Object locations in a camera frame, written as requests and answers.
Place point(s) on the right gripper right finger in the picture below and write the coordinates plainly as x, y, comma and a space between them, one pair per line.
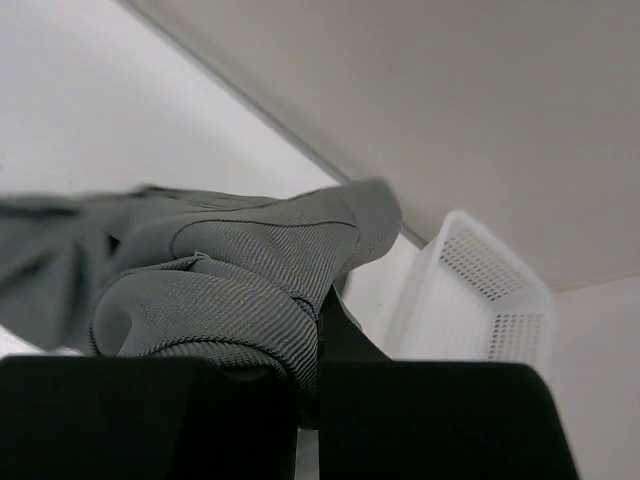
388, 419

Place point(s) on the white perforated plastic basket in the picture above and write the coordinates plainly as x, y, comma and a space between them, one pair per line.
469, 297

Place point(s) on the grey pleated skirt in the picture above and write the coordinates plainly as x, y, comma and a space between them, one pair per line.
236, 280

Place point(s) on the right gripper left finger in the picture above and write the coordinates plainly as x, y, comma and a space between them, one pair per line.
108, 418

